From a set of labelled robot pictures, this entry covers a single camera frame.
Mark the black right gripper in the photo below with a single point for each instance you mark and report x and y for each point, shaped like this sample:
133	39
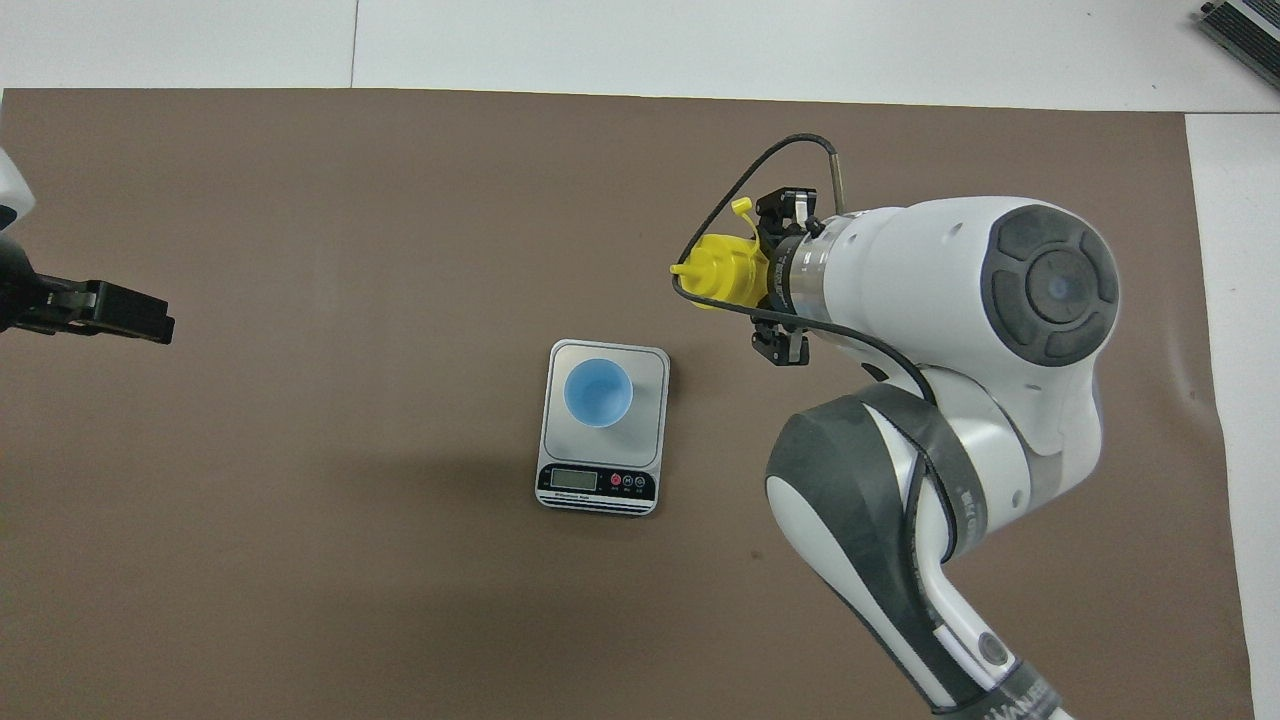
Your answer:
785	280

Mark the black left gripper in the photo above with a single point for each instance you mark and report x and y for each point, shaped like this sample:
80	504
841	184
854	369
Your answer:
35	300

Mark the silver digital kitchen scale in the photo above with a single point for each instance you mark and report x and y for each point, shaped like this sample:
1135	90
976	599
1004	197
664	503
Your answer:
600	450

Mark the brown paper mat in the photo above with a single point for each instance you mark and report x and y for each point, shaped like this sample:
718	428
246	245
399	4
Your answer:
300	600

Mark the light blue plastic cup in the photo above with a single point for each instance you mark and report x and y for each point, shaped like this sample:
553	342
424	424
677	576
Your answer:
598	393

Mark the grey ribbed metal device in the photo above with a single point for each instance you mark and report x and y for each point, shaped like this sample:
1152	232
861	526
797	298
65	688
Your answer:
1245	35

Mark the yellow squeeze bottle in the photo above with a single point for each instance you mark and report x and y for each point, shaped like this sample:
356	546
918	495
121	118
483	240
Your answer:
730	270

